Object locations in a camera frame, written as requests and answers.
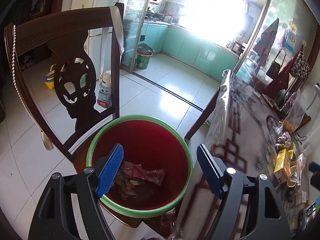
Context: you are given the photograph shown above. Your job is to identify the red bin with green rim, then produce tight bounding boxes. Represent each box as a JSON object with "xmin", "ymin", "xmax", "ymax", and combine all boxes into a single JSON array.
[{"xmin": 86, "ymin": 115, "xmax": 193, "ymax": 218}]

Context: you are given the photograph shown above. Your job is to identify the pink heart snack wrapper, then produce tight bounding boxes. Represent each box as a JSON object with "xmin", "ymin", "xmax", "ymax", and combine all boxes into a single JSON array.
[{"xmin": 111, "ymin": 161, "xmax": 165, "ymax": 200}]

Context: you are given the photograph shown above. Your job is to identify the white thermos jug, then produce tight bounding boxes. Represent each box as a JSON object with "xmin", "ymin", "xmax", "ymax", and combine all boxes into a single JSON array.
[{"xmin": 97, "ymin": 70, "xmax": 112, "ymax": 108}]

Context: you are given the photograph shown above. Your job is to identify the green kitchen trash bin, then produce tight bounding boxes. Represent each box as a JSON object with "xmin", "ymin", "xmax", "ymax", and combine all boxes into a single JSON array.
[{"xmin": 135, "ymin": 43, "xmax": 155, "ymax": 69}]

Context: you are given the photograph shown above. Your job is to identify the dark wooden chair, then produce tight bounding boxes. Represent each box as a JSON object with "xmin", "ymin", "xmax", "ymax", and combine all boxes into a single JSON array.
[{"xmin": 4, "ymin": 3, "xmax": 125, "ymax": 162}]

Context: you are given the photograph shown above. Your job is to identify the white refrigerator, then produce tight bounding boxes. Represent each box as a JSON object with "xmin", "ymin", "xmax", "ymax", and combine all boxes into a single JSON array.
[{"xmin": 71, "ymin": 0, "xmax": 128, "ymax": 73}]

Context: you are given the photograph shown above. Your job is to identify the yellow medicine box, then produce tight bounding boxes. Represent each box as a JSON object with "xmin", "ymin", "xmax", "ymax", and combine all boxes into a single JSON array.
[{"xmin": 273, "ymin": 148, "xmax": 294, "ymax": 184}]

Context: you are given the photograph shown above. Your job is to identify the clear bag of orange snacks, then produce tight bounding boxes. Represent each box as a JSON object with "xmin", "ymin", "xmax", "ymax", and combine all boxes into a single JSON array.
[{"xmin": 282, "ymin": 89, "xmax": 309, "ymax": 133}]

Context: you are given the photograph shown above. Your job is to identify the teal kitchen cabinets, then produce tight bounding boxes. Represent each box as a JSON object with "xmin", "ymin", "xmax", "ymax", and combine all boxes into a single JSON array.
[{"xmin": 121, "ymin": 21, "xmax": 239, "ymax": 81}]

